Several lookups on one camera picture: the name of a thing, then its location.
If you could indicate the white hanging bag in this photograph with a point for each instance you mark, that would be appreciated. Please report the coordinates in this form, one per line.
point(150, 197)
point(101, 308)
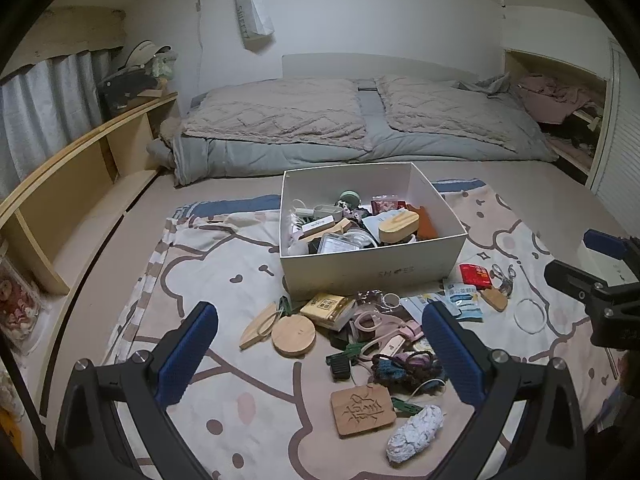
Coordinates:
point(252, 15)

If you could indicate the blue white medicine sachet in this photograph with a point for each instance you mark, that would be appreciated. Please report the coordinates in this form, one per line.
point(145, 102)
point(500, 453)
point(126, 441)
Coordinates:
point(462, 300)

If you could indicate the dark green clip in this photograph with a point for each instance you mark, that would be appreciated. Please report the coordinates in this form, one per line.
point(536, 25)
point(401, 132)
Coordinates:
point(342, 367)

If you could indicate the dark knitted piece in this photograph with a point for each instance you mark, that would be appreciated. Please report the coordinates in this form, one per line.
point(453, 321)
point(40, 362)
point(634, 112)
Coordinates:
point(395, 367)

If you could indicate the green round container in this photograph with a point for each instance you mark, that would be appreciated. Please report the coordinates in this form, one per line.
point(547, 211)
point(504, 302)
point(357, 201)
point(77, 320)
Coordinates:
point(350, 197)

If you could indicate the light wooden board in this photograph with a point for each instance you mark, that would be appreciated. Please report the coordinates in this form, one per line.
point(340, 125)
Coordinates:
point(320, 232)

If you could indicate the yellow printed small box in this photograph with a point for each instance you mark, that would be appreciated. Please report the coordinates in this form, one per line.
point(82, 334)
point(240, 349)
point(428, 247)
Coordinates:
point(325, 307)

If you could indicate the pink clothes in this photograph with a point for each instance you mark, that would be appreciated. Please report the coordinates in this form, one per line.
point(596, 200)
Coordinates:
point(550, 97)

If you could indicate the beige mattress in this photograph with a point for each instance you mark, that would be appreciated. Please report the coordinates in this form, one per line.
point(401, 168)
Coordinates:
point(125, 220)

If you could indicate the person's right forearm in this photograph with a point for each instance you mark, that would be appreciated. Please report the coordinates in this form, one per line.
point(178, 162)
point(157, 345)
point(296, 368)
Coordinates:
point(631, 380)

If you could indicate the wooden shelf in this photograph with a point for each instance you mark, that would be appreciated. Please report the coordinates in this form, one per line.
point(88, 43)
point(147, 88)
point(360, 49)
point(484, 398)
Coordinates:
point(60, 170)

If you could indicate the grey quilt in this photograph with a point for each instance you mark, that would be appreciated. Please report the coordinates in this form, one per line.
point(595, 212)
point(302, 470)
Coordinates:
point(275, 155)

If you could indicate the carved wooden tag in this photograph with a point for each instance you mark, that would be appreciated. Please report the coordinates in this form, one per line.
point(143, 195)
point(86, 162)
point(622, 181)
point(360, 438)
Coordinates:
point(362, 410)

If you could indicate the printed blanket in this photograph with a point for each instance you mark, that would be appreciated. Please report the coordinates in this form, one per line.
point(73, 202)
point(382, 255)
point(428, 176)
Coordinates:
point(225, 270)

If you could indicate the light blue medicine packet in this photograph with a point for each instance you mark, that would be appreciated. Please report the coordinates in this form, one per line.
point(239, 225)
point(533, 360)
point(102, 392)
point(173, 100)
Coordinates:
point(372, 222)

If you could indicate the patterned crochet piece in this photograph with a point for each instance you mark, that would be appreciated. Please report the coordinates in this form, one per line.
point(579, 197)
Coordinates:
point(347, 208)

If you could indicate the beige fleece blanket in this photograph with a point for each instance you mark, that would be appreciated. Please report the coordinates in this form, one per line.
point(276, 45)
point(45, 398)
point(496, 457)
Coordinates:
point(450, 110)

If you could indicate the pink printed bag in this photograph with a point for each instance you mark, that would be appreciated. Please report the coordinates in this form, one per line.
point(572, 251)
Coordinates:
point(17, 305)

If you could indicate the grey crumpled cloth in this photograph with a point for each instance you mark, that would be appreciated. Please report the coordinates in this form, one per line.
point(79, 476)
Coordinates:
point(492, 84)

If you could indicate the pale blue packet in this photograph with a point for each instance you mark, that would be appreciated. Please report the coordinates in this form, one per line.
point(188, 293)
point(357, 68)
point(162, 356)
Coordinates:
point(415, 305)

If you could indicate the white shoe box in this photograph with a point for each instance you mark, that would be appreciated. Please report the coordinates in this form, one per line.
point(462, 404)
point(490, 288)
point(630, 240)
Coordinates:
point(350, 275)

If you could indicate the red printed packet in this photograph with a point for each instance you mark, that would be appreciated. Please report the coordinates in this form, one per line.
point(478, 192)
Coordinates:
point(385, 205)

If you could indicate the rounded wooden block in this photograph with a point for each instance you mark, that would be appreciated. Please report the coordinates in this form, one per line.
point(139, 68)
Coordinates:
point(397, 227)

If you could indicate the white cotton wad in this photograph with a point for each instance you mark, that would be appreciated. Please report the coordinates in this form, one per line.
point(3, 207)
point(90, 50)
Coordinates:
point(296, 248)

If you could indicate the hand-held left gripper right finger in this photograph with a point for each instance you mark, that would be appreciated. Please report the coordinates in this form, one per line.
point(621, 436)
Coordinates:
point(450, 355)

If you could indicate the boat shaped wooden piece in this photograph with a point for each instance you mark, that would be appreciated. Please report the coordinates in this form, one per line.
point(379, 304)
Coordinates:
point(257, 330)

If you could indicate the clear plastic box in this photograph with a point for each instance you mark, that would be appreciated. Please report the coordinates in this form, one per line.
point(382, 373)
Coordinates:
point(345, 244)

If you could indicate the dark plush toy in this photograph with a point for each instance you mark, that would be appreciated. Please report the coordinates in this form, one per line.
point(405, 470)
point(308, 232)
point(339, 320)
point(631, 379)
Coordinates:
point(125, 85)

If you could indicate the grey green device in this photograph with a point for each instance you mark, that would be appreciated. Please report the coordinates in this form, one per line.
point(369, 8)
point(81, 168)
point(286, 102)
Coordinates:
point(325, 211)

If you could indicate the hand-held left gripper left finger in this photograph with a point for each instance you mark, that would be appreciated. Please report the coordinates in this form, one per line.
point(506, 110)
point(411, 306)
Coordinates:
point(192, 350)

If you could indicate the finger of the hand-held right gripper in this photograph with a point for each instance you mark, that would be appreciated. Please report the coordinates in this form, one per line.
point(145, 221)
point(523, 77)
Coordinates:
point(575, 282)
point(605, 244)

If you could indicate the small wooden block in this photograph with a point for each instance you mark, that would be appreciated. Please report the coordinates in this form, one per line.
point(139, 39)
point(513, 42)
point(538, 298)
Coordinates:
point(494, 300)

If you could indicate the red sachet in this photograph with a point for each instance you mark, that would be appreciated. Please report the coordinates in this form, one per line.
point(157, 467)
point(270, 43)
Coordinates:
point(475, 276)

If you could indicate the white charger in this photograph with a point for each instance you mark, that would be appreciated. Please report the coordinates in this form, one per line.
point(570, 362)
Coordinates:
point(302, 210)

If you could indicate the wooden wall alcove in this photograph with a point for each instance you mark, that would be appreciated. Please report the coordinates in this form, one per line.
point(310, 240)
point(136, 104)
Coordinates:
point(550, 62)

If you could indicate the white cap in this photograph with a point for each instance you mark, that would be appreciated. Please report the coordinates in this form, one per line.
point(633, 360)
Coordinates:
point(142, 52)

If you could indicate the green plush toy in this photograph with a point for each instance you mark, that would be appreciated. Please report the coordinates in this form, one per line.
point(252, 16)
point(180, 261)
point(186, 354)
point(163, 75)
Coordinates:
point(162, 66)

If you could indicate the round wooden disc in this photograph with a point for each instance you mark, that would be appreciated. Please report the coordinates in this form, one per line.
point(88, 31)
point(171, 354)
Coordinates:
point(294, 336)

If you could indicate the grey curtain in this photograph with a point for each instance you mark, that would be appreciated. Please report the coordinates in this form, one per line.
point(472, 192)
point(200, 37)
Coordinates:
point(35, 110)

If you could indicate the white louvre door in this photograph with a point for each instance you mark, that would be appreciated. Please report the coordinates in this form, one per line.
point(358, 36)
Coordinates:
point(620, 150)

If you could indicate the grey pillow left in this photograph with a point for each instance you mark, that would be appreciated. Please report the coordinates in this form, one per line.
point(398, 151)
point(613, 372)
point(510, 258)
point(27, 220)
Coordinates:
point(280, 110)

